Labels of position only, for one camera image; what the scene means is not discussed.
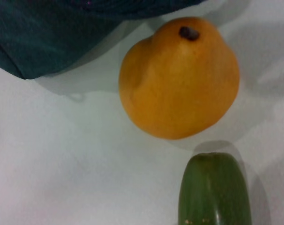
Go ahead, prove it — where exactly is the orange yellow pear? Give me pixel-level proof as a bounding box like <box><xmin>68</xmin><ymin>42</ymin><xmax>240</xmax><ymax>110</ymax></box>
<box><xmin>118</xmin><ymin>16</ymin><xmax>240</xmax><ymax>141</ymax></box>

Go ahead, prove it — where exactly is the dark teal insulated lunch bag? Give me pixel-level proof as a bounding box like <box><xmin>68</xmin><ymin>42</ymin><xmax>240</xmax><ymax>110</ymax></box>
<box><xmin>0</xmin><ymin>0</ymin><xmax>208</xmax><ymax>81</ymax></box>

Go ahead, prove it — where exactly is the green cucumber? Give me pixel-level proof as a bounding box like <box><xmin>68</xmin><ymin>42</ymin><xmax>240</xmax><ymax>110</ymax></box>
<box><xmin>178</xmin><ymin>152</ymin><xmax>252</xmax><ymax>225</ymax></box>

